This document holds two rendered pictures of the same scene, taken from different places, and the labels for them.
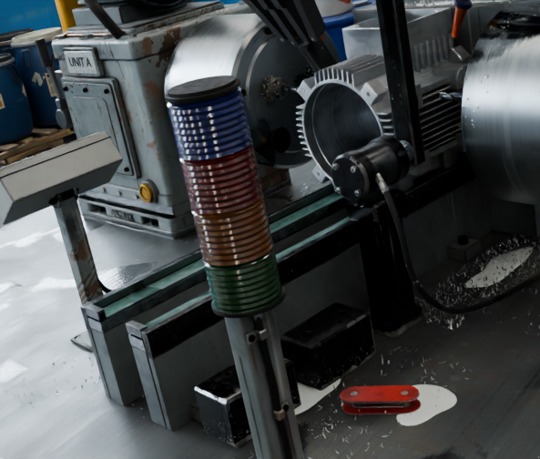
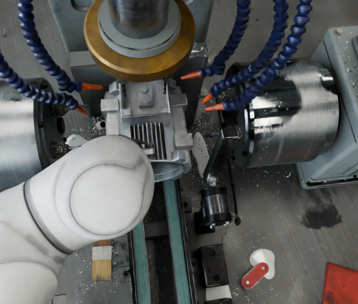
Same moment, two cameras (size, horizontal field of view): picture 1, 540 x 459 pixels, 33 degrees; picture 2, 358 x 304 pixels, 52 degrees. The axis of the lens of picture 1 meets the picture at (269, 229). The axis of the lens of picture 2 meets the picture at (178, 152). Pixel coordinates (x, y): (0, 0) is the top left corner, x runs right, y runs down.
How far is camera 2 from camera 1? 1.16 m
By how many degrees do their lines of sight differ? 63
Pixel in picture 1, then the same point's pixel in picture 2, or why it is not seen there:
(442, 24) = not seen: hidden behind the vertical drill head
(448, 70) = (183, 105)
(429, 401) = (265, 260)
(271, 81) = (60, 151)
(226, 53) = (25, 159)
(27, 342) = not seen: outside the picture
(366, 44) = (143, 120)
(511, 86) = (281, 149)
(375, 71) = (165, 139)
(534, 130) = (290, 160)
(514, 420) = (297, 248)
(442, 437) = (287, 274)
